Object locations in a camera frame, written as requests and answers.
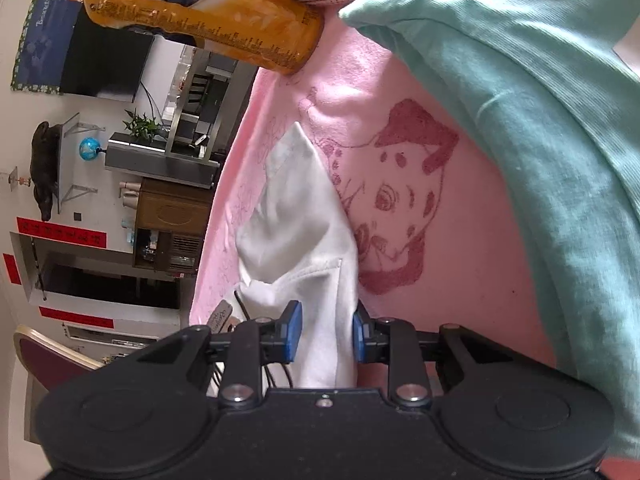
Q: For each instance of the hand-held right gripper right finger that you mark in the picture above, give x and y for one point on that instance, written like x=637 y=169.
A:
x=359 y=340

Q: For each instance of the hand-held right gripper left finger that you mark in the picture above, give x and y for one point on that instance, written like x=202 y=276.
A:
x=291 y=332

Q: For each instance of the white garment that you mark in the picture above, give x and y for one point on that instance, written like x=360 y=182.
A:
x=300 y=240

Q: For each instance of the grey garment tag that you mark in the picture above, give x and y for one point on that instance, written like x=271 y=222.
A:
x=220 y=316

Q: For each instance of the pink printed blanket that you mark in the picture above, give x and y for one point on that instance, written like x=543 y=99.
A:
x=475 y=260

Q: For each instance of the wooden cabinet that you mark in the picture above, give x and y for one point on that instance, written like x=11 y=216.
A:
x=170 y=215

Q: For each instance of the grey media console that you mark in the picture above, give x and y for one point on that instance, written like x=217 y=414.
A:
x=160 y=162

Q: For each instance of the long red paper banner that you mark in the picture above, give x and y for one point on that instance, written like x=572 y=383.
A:
x=60 y=232
x=75 y=317

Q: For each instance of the green potted plant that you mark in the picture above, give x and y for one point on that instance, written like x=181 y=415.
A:
x=142 y=125

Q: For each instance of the metal shelving unit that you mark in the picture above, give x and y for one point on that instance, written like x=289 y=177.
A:
x=200 y=85

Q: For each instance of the blue glass globe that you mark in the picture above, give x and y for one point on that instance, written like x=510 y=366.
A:
x=90 y=149

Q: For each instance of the short red paper banner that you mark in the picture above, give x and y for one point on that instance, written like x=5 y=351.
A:
x=11 y=269

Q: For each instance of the dark horse figurine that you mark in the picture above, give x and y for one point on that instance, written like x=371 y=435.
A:
x=42 y=170

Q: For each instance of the mint green garment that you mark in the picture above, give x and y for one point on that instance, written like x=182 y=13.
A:
x=550 y=110

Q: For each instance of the black television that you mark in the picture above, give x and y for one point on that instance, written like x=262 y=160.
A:
x=105 y=65

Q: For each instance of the wooden chair frame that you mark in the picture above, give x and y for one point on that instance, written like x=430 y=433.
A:
x=50 y=360

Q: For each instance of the white wall shelf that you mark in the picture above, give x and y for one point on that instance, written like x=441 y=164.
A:
x=61 y=170

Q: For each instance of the blue wall poster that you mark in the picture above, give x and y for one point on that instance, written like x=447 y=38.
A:
x=37 y=35

